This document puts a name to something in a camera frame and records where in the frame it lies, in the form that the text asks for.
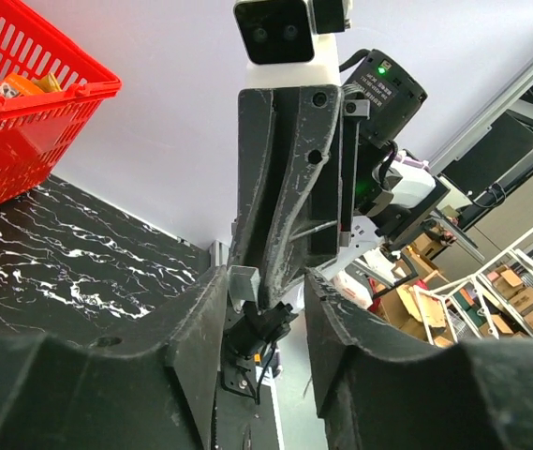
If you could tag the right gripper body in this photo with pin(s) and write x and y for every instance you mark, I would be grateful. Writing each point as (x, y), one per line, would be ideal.
(331, 203)

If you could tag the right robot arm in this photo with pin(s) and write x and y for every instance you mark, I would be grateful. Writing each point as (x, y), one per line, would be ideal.
(395, 196)

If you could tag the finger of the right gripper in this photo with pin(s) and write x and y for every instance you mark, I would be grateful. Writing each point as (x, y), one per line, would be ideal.
(267, 119)
(313, 136)

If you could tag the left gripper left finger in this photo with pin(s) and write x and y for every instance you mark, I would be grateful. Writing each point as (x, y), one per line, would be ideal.
(147, 385)

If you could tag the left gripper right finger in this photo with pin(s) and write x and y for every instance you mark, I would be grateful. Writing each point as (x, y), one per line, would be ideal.
(376, 387)

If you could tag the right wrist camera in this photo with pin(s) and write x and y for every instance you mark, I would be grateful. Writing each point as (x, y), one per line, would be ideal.
(291, 43)

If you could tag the red plastic basket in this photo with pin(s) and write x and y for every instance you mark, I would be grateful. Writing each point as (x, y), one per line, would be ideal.
(36, 131)

